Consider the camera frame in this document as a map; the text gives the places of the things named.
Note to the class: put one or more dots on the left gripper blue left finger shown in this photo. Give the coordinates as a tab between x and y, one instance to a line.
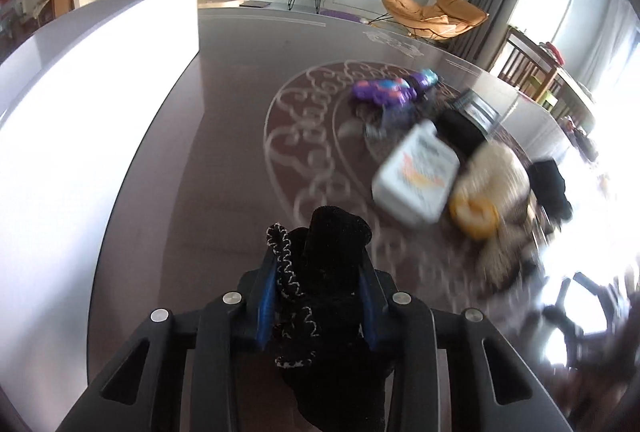
141	387

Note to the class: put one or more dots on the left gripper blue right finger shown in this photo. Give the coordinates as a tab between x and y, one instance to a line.
452	372

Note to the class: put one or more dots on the rhinestone bow hair clip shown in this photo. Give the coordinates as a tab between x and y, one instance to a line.
513	253

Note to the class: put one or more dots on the black velvet scrunchie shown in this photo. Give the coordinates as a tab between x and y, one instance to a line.
549	188
338	381

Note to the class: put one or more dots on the cream knitted glove roll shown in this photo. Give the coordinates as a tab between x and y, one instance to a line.
493	183

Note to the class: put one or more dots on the white medicine box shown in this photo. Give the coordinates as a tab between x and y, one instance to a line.
413	184

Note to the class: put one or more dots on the black rectangular box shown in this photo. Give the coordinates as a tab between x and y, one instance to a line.
466	122

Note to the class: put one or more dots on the purple toy wand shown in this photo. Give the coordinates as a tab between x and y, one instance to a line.
395	91

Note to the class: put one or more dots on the clear safety glasses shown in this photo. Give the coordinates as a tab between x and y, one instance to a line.
381	122

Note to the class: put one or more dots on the wooden dining chair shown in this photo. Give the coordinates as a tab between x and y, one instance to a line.
525	65

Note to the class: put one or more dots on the white storage bin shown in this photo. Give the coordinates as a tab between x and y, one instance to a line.
77	99

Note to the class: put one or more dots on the orange lounge chair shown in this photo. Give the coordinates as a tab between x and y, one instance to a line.
441	21

